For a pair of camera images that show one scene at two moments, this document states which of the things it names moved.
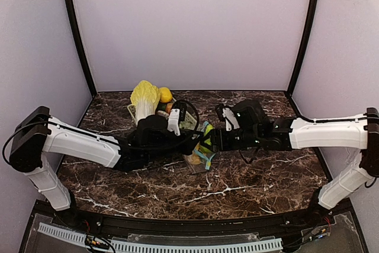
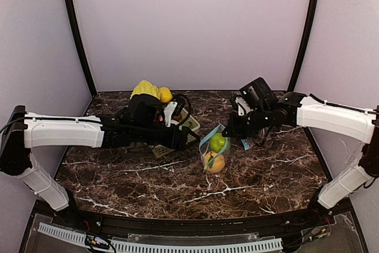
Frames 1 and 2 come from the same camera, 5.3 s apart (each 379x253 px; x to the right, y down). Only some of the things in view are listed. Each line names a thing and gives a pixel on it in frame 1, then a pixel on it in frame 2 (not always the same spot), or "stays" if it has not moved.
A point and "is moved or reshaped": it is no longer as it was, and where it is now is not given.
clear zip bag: x=202 y=153 is moved or reshaped
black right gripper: x=217 y=141 -> x=234 y=123
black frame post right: x=305 y=49 stays
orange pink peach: x=194 y=159 -> x=214 y=162
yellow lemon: x=166 y=95 stays
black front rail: x=189 y=226 stays
